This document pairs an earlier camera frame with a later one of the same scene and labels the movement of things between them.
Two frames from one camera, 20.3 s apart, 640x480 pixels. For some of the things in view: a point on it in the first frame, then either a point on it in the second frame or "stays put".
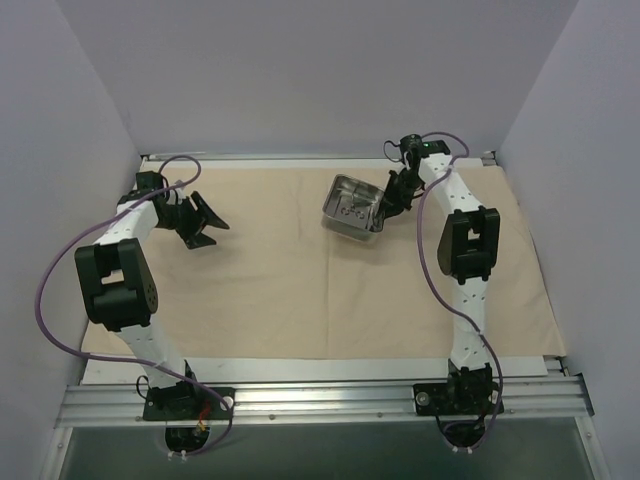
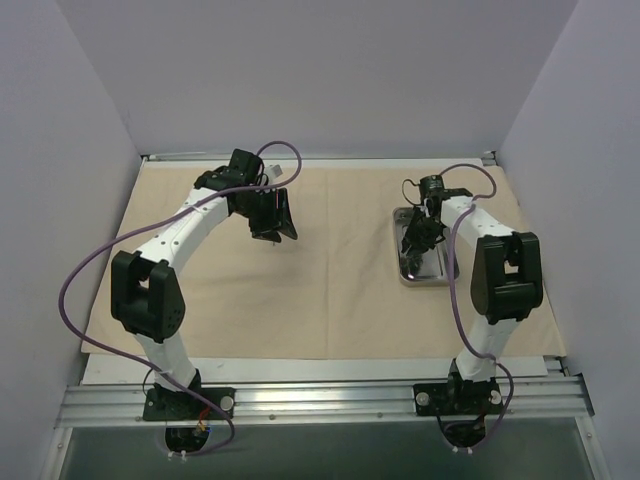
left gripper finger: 208,214 → 287,224
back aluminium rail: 200,156 stays put
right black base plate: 466,393 stays put
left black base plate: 185,401 stays put
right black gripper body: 392,195 → 423,228
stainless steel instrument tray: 351,206 → 435,264
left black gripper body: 193,223 → 267,215
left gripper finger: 195,240 → 270,234
